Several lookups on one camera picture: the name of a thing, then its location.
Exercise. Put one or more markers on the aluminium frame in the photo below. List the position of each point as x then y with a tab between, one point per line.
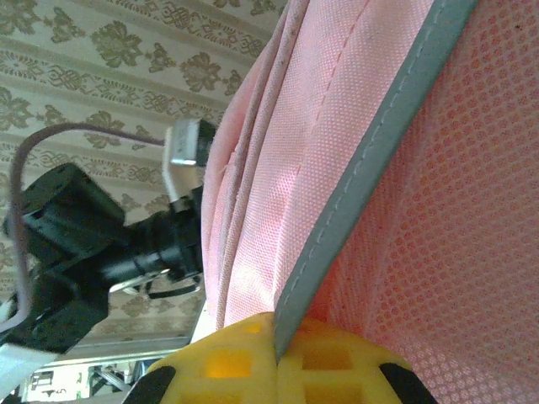
126	343

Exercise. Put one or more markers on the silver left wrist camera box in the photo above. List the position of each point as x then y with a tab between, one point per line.
185	143

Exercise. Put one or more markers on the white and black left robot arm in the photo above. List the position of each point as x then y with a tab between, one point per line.
21	362

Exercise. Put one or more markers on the pink backpack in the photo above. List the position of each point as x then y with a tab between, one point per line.
379	168

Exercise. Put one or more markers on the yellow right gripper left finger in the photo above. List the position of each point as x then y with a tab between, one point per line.
227	379

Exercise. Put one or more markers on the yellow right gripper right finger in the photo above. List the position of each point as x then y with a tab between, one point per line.
337	379

